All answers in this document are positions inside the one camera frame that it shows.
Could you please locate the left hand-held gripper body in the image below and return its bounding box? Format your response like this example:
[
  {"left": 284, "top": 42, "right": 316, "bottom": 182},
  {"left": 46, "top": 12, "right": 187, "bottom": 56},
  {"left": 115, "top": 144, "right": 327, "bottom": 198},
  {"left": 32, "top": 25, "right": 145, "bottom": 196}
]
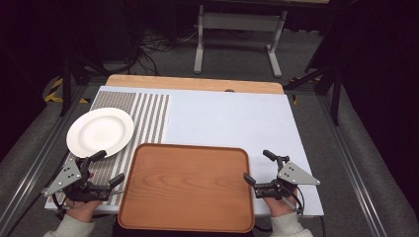
[{"left": 41, "top": 157, "right": 113, "bottom": 203}]

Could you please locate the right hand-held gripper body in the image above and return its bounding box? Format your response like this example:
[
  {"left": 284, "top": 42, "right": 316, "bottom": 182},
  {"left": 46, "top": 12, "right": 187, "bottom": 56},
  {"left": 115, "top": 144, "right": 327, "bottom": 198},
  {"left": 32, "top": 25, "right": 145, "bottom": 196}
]
[{"left": 253, "top": 155, "right": 321, "bottom": 201}]

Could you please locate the white plate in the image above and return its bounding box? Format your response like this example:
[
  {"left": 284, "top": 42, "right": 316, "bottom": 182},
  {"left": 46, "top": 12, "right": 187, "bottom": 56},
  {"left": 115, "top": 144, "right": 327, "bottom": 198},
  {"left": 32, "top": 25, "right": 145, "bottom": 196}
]
[{"left": 65, "top": 107, "right": 135, "bottom": 159}]

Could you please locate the brown wooden tray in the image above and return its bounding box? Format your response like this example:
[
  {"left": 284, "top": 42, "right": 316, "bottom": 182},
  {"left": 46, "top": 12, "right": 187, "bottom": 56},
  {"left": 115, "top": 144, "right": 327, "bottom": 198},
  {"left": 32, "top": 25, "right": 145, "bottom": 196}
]
[{"left": 117, "top": 142, "right": 256, "bottom": 234}]

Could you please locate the person's right hand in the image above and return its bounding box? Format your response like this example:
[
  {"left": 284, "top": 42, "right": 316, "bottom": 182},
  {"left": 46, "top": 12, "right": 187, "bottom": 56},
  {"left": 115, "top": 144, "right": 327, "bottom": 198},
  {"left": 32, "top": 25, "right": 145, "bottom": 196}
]
[{"left": 262, "top": 192, "right": 299, "bottom": 218}]

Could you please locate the person's left hand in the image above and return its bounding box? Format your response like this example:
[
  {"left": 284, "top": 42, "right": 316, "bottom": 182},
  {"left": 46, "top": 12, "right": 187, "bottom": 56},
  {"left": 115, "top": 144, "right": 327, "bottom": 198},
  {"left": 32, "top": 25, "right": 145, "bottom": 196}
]
[{"left": 64, "top": 197, "right": 104, "bottom": 224}]

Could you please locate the white board sheet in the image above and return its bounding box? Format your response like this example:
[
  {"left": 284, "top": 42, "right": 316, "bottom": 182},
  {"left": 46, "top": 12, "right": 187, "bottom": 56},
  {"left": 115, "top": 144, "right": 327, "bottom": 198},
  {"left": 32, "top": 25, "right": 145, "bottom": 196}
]
[{"left": 43, "top": 85, "right": 325, "bottom": 218}]

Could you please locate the grey striped placemat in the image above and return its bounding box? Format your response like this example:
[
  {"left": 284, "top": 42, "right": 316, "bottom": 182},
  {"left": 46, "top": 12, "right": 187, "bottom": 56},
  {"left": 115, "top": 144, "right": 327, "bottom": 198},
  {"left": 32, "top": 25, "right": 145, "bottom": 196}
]
[{"left": 46, "top": 90, "right": 171, "bottom": 207}]

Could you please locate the yellow black hazard tape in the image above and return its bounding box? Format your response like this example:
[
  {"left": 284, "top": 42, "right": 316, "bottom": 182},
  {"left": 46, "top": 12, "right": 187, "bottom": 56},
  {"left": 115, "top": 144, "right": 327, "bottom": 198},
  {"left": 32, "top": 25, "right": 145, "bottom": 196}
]
[
  {"left": 289, "top": 76, "right": 299, "bottom": 107},
  {"left": 43, "top": 76, "right": 91, "bottom": 105}
]

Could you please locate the black metal stand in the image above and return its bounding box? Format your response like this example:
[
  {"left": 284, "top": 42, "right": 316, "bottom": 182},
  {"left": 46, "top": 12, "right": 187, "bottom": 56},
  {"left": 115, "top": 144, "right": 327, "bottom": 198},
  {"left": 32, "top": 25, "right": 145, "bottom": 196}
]
[
  {"left": 284, "top": 63, "right": 344, "bottom": 126},
  {"left": 58, "top": 53, "right": 112, "bottom": 119}
]

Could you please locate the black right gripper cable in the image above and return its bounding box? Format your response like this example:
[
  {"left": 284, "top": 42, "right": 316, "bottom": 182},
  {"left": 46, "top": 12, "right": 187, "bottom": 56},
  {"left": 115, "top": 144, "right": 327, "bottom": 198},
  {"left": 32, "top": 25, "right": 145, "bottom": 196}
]
[{"left": 284, "top": 185, "right": 306, "bottom": 215}]

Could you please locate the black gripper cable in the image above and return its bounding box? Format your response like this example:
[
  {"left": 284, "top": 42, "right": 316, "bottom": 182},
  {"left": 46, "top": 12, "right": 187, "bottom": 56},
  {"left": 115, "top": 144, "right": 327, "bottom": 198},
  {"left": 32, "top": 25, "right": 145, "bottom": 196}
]
[
  {"left": 51, "top": 192, "right": 71, "bottom": 212},
  {"left": 284, "top": 185, "right": 306, "bottom": 215}
]

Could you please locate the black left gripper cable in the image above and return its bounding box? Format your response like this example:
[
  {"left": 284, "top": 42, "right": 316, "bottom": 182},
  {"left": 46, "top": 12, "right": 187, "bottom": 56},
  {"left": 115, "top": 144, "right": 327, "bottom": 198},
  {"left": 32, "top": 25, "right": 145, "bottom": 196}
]
[{"left": 51, "top": 192, "right": 71, "bottom": 212}]

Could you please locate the grey metal floor rail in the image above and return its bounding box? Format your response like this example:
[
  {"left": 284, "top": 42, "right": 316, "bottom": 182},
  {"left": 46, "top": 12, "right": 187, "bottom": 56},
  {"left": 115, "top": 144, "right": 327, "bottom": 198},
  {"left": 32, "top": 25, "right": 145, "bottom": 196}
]
[
  {"left": 316, "top": 94, "right": 391, "bottom": 237},
  {"left": 0, "top": 84, "right": 92, "bottom": 237}
]

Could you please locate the bundle of black floor cables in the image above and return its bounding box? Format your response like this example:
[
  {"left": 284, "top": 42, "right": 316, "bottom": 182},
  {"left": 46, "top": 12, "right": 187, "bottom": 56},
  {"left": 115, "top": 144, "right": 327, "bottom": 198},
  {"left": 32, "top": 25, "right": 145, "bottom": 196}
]
[{"left": 129, "top": 28, "right": 201, "bottom": 77}]

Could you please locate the white metal desk frame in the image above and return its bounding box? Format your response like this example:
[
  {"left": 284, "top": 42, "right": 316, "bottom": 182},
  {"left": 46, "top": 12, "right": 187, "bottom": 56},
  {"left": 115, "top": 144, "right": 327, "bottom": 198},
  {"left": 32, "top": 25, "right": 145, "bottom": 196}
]
[{"left": 193, "top": 4, "right": 289, "bottom": 79}]

